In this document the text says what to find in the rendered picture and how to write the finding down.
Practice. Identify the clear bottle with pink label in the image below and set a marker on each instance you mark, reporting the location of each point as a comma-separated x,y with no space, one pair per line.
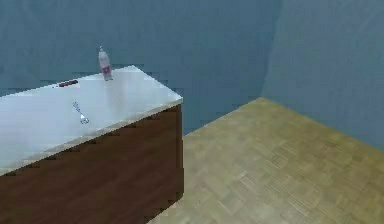
105,65

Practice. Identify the brown cupboard with white top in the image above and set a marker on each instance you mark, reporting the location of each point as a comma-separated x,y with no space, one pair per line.
100,160

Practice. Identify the silver fork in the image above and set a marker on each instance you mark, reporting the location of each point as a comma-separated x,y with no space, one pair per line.
80,114

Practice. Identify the dark red pen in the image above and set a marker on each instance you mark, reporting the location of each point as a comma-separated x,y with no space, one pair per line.
68,83

